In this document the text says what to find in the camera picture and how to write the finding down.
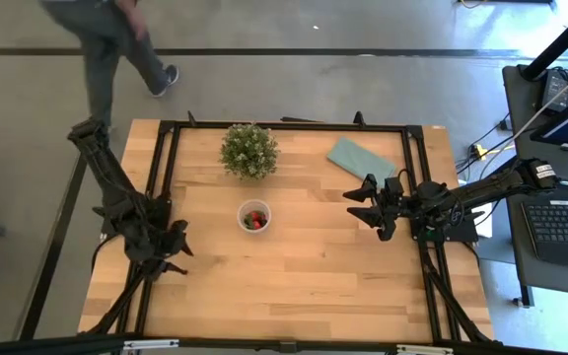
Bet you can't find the black rig crossbar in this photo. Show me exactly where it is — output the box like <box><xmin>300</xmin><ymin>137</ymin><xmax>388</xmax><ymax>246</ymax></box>
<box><xmin>0</xmin><ymin>333</ymin><xmax>568</xmax><ymax>355</ymax></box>

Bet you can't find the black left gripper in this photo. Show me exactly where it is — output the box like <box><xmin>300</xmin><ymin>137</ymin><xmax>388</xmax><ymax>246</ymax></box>
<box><xmin>125</xmin><ymin>220</ymin><xmax>195</xmax><ymax>276</ymax></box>

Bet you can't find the small green potted plant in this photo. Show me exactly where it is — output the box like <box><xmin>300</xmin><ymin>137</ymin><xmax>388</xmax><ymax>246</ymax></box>
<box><xmin>218</xmin><ymin>121</ymin><xmax>281</xmax><ymax>181</ymax></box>

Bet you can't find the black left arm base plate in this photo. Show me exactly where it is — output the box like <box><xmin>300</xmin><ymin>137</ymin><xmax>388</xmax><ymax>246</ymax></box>
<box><xmin>100</xmin><ymin>196</ymin><xmax>173</xmax><ymax>237</ymax></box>

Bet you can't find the silver metal bracket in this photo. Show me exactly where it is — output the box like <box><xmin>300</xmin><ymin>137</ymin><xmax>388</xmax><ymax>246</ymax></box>
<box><xmin>122</xmin><ymin>338</ymin><xmax>180</xmax><ymax>352</ymax></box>
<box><xmin>395</xmin><ymin>344</ymin><xmax>456</xmax><ymax>355</ymax></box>

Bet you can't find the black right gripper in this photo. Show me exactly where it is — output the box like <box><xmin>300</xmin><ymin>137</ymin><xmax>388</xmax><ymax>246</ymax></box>
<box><xmin>342</xmin><ymin>173</ymin><xmax>422</xmax><ymax>242</ymax></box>

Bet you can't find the walking person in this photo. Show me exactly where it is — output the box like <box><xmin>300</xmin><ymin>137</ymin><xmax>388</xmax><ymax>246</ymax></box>
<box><xmin>39</xmin><ymin>0</ymin><xmax>180</xmax><ymax>128</ymax></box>

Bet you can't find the black aluminium table frame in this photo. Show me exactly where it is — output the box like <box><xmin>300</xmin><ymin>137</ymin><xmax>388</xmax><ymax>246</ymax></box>
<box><xmin>77</xmin><ymin>110</ymin><xmax>496</xmax><ymax>346</ymax></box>

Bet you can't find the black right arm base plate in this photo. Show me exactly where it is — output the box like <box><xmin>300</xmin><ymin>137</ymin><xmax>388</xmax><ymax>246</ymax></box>
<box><xmin>408</xmin><ymin>200</ymin><xmax>480</xmax><ymax>244</ymax></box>

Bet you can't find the folded teal cloth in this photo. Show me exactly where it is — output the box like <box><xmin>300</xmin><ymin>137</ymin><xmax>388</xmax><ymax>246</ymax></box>
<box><xmin>326</xmin><ymin>136</ymin><xmax>397</xmax><ymax>186</ymax></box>

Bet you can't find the clear round plastic container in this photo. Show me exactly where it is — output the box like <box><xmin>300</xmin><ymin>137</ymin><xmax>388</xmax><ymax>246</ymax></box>
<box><xmin>237</xmin><ymin>198</ymin><xmax>272</xmax><ymax>235</ymax></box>

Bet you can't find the black diagonal pole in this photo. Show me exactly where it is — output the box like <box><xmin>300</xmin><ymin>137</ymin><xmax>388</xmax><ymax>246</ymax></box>
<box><xmin>519</xmin><ymin>0</ymin><xmax>568</xmax><ymax>83</ymax></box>

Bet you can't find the black laptop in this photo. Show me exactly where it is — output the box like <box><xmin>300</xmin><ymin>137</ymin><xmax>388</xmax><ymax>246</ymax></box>
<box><xmin>521</xmin><ymin>198</ymin><xmax>568</xmax><ymax>271</ymax></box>

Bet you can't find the dark grey desk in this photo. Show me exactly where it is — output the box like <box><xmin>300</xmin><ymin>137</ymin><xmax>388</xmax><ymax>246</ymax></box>
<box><xmin>504</xmin><ymin>176</ymin><xmax>568</xmax><ymax>300</ymax></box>
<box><xmin>502</xmin><ymin>63</ymin><xmax>568</xmax><ymax>186</ymax></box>

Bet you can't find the white cable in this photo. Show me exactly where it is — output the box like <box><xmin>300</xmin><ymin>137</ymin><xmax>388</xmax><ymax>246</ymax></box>
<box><xmin>508</xmin><ymin>57</ymin><xmax>568</xmax><ymax>144</ymax></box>

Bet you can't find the black power adapter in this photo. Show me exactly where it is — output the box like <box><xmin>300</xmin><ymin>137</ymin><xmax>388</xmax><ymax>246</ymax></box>
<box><xmin>539</xmin><ymin>67</ymin><xmax>568</xmax><ymax>114</ymax></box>

